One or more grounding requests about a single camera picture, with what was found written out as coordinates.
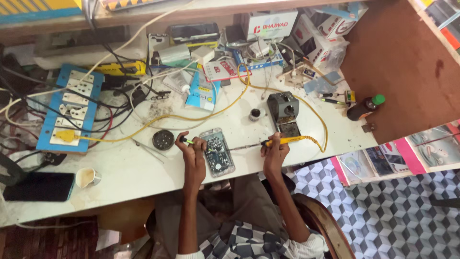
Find tangle of black red cables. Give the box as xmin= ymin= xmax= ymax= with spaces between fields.
xmin=0 ymin=43 xmax=172 ymax=164

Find round black tin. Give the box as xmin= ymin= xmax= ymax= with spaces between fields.
xmin=152 ymin=129 xmax=175 ymax=151

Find person's left hand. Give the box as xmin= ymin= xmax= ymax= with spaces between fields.
xmin=175 ymin=131 xmax=208 ymax=172

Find display case with packaged accessories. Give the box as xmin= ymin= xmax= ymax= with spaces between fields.
xmin=330 ymin=120 xmax=460 ymax=186

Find white paper cup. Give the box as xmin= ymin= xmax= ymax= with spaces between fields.
xmin=75 ymin=168 xmax=102 ymax=189

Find brown bottle with green cap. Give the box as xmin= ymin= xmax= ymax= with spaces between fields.
xmin=346 ymin=94 xmax=386 ymax=122

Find clear plastic bag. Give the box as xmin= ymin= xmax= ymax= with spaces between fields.
xmin=323 ymin=39 xmax=350 ymax=72

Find long white cable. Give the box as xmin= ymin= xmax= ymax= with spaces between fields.
xmin=0 ymin=0 xmax=196 ymax=115

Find green black handled tool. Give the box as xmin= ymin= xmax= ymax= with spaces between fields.
xmin=180 ymin=136 xmax=213 ymax=152

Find person's right hand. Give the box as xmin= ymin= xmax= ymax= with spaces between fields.
xmin=260 ymin=132 xmax=290 ymax=173

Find red white card pack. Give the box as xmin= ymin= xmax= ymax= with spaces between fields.
xmin=203 ymin=59 xmax=252 ymax=83

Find blue white flat box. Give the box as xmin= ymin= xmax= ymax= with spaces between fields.
xmin=233 ymin=46 xmax=285 ymax=71

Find opened smartphone with circuit board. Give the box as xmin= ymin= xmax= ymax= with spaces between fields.
xmin=199 ymin=128 xmax=236 ymax=178

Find rack of coloured packets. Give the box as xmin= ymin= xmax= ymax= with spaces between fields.
xmin=419 ymin=0 xmax=460 ymax=55

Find yellow soldering iron cable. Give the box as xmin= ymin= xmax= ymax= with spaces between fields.
xmin=74 ymin=63 xmax=328 ymax=153

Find heap of white red boxes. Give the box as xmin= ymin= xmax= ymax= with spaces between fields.
xmin=292 ymin=3 xmax=369 ymax=67

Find blue white packet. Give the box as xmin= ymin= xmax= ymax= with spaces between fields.
xmin=185 ymin=64 xmax=221 ymax=112

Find brown wooden chair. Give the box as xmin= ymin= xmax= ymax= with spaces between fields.
xmin=292 ymin=194 xmax=357 ymax=259

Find brown wooden counter board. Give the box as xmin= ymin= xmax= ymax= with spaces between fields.
xmin=339 ymin=0 xmax=460 ymax=145

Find yellow plug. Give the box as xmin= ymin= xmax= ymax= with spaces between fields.
xmin=55 ymin=130 xmax=80 ymax=143

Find metal tweezers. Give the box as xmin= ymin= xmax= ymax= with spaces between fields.
xmin=131 ymin=138 xmax=168 ymax=164

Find person's grey trousers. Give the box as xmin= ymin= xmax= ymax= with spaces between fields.
xmin=145 ymin=174 xmax=299 ymax=259

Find blue board with white sockets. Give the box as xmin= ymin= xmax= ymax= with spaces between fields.
xmin=35 ymin=64 xmax=105 ymax=155

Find small black flux pot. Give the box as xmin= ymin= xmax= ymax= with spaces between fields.
xmin=249 ymin=107 xmax=266 ymax=122

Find white box with red print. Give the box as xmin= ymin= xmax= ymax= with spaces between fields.
xmin=240 ymin=10 xmax=299 ymax=41

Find white phone back cover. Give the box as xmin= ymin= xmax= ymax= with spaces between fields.
xmin=148 ymin=33 xmax=170 ymax=66

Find person's checkered shirt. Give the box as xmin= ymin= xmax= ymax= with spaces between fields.
xmin=175 ymin=220 xmax=329 ymax=259

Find blue plastic sheet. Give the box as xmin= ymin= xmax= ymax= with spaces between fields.
xmin=303 ymin=71 xmax=342 ymax=95

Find black smartphone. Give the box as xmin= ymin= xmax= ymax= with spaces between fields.
xmin=2 ymin=171 xmax=76 ymax=202

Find grey soldering iron stand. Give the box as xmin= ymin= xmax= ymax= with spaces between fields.
xmin=266 ymin=91 xmax=302 ymax=138

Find yellow black tester device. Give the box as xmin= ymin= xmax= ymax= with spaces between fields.
xmin=82 ymin=60 xmax=147 ymax=77

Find black phone holder stand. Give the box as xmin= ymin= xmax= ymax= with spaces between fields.
xmin=0 ymin=152 xmax=68 ymax=186

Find yellow soldering iron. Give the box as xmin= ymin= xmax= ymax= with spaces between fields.
xmin=227 ymin=135 xmax=307 ymax=152

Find white charger adapter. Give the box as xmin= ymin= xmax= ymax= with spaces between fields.
xmin=190 ymin=46 xmax=216 ymax=65

